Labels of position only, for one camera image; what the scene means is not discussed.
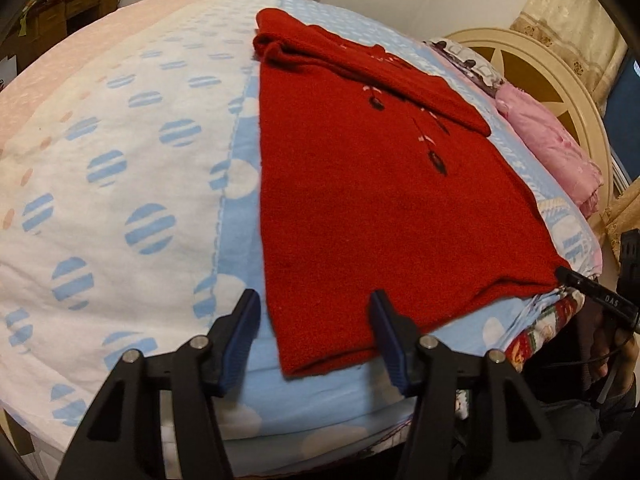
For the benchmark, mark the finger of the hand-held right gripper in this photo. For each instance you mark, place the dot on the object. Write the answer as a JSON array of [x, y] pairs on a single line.
[[595, 295]]

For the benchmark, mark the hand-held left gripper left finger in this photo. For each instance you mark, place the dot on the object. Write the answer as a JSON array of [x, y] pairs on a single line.
[[240, 340]]

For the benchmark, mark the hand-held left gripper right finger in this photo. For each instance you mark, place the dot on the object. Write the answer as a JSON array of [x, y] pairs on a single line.
[[392, 345]]

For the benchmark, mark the red knitted sweater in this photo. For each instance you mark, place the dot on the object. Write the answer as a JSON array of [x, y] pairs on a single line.
[[375, 200]]

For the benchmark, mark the person's right hand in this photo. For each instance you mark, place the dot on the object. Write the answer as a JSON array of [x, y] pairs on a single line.
[[620, 360]]

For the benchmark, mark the printed checkered blanket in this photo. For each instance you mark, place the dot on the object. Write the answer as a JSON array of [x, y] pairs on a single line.
[[545, 320]]

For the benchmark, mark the person's dark trousers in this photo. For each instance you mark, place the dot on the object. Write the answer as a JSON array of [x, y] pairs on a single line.
[[575, 435]]

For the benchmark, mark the dark blue panel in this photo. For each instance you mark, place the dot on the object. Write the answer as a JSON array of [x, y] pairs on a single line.
[[625, 110]]

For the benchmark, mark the pink pillow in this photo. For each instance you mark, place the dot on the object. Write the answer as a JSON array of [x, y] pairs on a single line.
[[545, 135]]

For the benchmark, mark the cream wooden headboard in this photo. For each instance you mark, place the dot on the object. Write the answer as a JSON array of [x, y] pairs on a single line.
[[550, 75]]

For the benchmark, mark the bed with polka dot sheet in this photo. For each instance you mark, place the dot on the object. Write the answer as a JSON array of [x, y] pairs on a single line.
[[125, 160]]

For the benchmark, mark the beige floral curtain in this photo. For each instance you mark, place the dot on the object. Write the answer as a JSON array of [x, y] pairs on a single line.
[[565, 20]]

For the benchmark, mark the patterned pillow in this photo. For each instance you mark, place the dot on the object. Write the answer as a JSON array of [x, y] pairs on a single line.
[[465, 60]]

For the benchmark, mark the white paper bag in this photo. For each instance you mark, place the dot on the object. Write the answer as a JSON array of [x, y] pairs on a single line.
[[6, 72]]

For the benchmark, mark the brown wooden desk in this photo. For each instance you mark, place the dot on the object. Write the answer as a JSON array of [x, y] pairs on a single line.
[[50, 15]]

